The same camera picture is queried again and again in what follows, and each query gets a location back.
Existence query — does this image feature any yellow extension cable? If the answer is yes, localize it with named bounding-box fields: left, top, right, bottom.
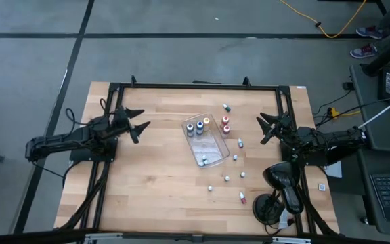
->
left=278, top=0, right=368, bottom=39

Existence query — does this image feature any clear plastic container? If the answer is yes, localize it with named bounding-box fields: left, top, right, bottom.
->
left=181, top=113, right=231, bottom=169

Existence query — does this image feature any black crossbar with silver brackets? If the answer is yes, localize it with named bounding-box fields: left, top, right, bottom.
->
left=0, top=228, right=390, bottom=244

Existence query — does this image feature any black rolling stand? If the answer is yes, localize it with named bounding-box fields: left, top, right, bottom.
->
left=360, top=0, right=390, bottom=77

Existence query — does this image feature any black power cable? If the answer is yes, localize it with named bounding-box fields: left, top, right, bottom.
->
left=311, top=89, right=390, bottom=128

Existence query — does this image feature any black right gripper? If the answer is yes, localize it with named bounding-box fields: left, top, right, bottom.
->
left=255, top=111, right=294, bottom=146

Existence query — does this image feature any black support beam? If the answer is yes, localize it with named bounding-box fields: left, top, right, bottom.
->
left=326, top=131, right=379, bottom=166

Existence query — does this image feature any yellow power plug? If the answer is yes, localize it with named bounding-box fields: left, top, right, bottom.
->
left=326, top=106, right=362, bottom=118

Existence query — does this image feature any black aluminium table frame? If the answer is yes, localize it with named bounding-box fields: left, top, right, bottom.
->
left=54, top=75, right=340, bottom=238

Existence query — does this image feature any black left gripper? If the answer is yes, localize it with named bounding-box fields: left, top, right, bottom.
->
left=111, top=104, right=152, bottom=145

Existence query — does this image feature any white rod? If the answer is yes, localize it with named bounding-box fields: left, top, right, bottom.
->
left=357, top=91, right=390, bottom=130

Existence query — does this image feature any white paper sheet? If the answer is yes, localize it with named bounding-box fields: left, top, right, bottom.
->
left=325, top=161, right=343, bottom=180

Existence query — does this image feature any person's shoe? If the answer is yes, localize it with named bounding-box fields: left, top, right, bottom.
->
left=349, top=43, right=379, bottom=60
left=355, top=26, right=385, bottom=40

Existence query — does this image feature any dark grey desk top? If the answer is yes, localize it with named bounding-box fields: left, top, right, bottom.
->
left=356, top=148, right=390, bottom=238
left=349, top=64, right=390, bottom=153

